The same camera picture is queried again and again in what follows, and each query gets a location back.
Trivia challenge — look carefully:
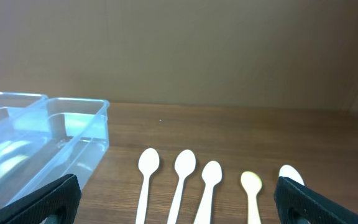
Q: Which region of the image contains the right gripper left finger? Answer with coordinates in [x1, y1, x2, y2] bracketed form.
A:
[0, 174, 81, 224]

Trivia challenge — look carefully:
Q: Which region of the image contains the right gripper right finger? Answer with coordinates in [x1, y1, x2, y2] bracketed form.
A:
[274, 177, 358, 224]

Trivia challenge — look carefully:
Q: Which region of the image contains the right clear plastic container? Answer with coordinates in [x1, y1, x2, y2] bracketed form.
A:
[0, 98, 109, 209]

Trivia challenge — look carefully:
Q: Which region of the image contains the translucent white plastic spoon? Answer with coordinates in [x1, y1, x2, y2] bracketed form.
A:
[278, 164, 305, 185]

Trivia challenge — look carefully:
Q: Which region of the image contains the yellow plastic spoon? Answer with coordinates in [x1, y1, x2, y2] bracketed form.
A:
[241, 171, 262, 224]

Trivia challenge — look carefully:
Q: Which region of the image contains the cream plastic spoon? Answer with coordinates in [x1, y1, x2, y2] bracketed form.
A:
[135, 148, 160, 224]

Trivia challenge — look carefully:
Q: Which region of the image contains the wide white plastic spoon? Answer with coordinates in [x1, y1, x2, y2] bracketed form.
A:
[194, 161, 223, 224]

